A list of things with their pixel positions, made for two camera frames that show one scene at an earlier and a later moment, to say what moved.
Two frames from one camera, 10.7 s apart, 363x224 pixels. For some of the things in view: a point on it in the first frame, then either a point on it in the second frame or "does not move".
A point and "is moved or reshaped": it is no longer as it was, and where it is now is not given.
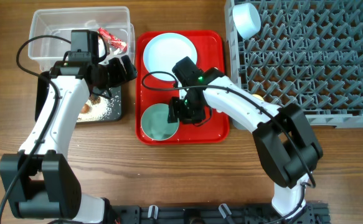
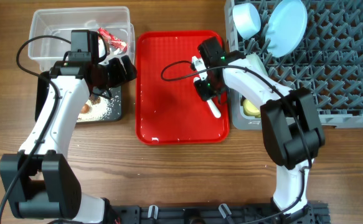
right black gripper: [175, 113] to [202, 93]
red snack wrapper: [112, 39] does not move
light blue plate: [163, 51] to [286, 28]
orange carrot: [85, 109] does not move
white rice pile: [96, 112] does not move
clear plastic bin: [50, 35] does not move
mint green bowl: [155, 124] to [255, 62]
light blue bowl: [246, 20] does not move
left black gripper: [119, 76] does not move
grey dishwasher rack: [322, 55] does not move
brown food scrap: [95, 100] does not move
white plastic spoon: [182, 93] is moved or reshaped
